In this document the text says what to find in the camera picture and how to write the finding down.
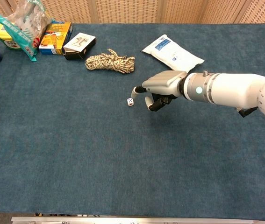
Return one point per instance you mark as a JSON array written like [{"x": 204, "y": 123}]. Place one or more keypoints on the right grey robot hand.
[{"x": 162, "y": 82}]

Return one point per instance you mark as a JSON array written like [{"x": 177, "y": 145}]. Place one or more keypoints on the small white die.
[{"x": 130, "y": 102}]

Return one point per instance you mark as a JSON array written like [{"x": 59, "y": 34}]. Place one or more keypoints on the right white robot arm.
[{"x": 228, "y": 87}]

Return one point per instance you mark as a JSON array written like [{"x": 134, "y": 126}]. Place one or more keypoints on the white soft pack blue label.
[{"x": 169, "y": 52}]

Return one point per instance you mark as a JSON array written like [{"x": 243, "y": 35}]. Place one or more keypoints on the woven rattan folding screen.
[{"x": 132, "y": 10}]

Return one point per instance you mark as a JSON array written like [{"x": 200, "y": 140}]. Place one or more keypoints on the black and white carton box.
[{"x": 79, "y": 46}]

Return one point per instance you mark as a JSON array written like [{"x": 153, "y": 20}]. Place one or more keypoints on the dark teal table cloth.
[{"x": 99, "y": 151}]

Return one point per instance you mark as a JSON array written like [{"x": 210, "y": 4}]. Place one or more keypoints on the yellow and blue snack box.
[{"x": 55, "y": 38}]

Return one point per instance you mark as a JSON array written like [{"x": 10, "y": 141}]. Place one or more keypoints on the clear teal-edged plastic snack bag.
[{"x": 26, "y": 25}]

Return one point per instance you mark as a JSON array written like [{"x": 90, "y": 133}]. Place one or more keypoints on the yellow green lidded tub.
[{"x": 5, "y": 37}]

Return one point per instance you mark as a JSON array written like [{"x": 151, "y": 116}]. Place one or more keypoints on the silver metal frame rail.
[{"x": 132, "y": 220}]

